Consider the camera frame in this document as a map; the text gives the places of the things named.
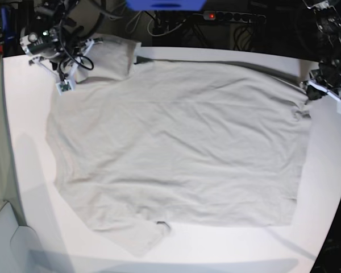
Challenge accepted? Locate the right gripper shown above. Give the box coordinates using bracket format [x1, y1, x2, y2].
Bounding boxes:
[28, 36, 103, 94]

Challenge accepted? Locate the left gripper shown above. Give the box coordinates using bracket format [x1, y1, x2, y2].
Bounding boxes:
[300, 67, 341, 114]

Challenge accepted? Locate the beige t-shirt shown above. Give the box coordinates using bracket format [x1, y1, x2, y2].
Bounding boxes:
[46, 44, 311, 256]

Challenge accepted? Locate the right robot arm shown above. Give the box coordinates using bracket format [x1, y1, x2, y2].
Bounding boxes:
[19, 1, 122, 94]

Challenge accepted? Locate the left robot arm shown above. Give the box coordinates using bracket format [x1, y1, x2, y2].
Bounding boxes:
[301, 1, 341, 114]

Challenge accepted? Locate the blue box top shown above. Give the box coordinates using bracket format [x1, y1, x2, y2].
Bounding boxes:
[126, 0, 206, 11]

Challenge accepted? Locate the black power strip red switch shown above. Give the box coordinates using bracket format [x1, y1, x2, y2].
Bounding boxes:
[202, 11, 267, 24]

